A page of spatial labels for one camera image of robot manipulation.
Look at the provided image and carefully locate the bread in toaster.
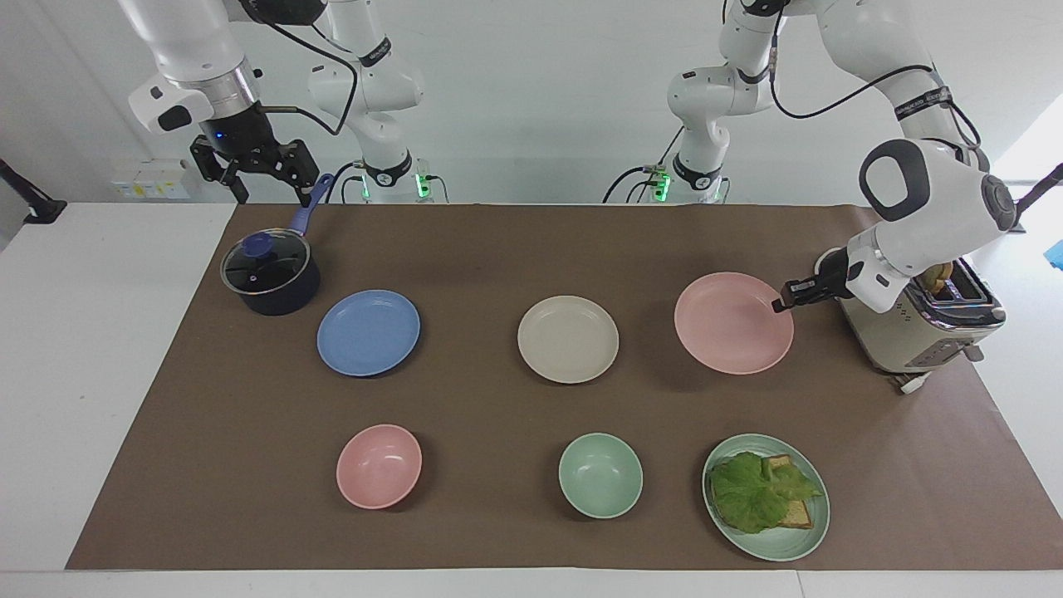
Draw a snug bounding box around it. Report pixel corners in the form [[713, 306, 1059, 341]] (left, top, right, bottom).
[[917, 262, 958, 297]]

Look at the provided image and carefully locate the green lettuce leaf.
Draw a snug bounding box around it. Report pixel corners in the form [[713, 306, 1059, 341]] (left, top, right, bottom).
[[708, 450, 824, 535]]

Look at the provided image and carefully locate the black cable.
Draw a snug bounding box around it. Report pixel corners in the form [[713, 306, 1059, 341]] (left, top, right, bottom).
[[326, 160, 368, 205], [767, 10, 986, 152], [601, 125, 687, 205], [241, 0, 360, 137]]

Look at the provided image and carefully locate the green plate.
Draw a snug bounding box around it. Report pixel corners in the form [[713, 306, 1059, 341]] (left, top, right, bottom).
[[702, 433, 831, 563]]

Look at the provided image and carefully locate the dark blue saucepan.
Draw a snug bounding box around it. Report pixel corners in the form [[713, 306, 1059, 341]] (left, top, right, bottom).
[[220, 173, 335, 317]]

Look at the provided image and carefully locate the pink bowl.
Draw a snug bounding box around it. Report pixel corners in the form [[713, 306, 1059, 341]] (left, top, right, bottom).
[[336, 424, 424, 511]]

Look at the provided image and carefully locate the green bowl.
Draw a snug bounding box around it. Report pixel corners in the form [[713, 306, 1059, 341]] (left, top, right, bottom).
[[557, 433, 644, 521]]

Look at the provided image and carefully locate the toast slice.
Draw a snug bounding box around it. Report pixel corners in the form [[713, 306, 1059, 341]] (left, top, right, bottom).
[[762, 453, 815, 530]]

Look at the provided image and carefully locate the beige and silver toaster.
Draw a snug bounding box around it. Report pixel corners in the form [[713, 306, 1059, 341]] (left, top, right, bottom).
[[834, 257, 1008, 380]]

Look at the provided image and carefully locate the glass lid with blue knob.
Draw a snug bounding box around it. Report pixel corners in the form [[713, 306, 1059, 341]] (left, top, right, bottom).
[[220, 232, 312, 297]]

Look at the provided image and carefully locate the beige plate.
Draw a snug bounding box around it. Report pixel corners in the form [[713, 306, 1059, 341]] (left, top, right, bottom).
[[517, 296, 620, 385]]

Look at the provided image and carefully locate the pink plate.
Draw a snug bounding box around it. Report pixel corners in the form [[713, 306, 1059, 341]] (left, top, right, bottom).
[[674, 272, 796, 376]]

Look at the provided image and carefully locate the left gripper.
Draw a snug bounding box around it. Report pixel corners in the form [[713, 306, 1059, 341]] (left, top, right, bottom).
[[795, 247, 853, 306]]

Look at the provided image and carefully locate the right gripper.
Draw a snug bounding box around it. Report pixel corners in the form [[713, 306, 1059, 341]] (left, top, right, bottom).
[[189, 104, 321, 209]]

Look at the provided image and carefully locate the blue plate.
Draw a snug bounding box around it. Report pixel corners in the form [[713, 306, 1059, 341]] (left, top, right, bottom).
[[316, 289, 422, 378]]

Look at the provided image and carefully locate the white wall socket strip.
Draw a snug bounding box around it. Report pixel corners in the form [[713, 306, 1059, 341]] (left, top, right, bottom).
[[110, 159, 193, 201]]

